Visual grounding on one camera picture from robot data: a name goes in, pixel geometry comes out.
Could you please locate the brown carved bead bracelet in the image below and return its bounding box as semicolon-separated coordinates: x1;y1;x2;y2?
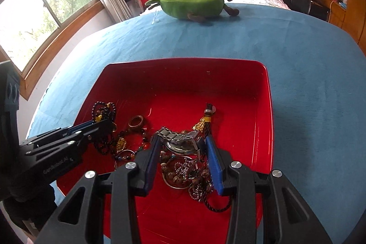
161;160;185;185

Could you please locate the red tin box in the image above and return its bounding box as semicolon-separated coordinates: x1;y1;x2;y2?
56;58;273;244

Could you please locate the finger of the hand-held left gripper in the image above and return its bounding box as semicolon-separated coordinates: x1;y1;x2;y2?
19;119;115;148
25;133;97;158

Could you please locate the large silver bangle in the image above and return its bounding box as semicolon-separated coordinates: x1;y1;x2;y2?
114;150;138;170

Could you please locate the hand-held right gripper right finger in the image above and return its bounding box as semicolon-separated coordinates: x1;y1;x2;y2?
204;135;334;244

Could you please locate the blue blanket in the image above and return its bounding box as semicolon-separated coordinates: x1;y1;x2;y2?
26;2;366;244

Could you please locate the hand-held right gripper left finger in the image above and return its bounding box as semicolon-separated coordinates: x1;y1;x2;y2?
34;135;163;244

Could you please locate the dark bead bracelet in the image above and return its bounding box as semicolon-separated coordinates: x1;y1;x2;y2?
91;101;118;156

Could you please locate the silver wrist watch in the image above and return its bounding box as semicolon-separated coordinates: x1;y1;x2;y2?
154;127;207;154

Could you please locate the person's left forearm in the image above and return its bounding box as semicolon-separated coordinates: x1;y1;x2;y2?
0;181;59;239

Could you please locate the green avocado plush toy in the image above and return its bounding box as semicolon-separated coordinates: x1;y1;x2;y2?
144;0;241;24

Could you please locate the bee pendant charm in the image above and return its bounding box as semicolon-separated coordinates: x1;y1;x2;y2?
193;102;218;136

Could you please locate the silver chain necklace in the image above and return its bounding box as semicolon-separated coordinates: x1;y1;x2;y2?
174;158;213;201

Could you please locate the amber ring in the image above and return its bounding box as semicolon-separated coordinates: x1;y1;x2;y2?
128;115;147;130

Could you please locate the small silver bangle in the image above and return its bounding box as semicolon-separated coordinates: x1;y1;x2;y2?
162;171;188;191

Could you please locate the black braided cord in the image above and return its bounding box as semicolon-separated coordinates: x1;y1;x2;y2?
204;195;233;214

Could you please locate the multicoloured bead bracelet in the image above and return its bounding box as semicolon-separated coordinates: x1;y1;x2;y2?
113;130;152;164

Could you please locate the wooden desk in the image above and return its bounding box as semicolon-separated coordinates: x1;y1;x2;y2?
310;0;348;30

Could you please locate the wooden wardrobe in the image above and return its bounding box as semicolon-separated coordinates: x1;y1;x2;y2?
342;0;366;56

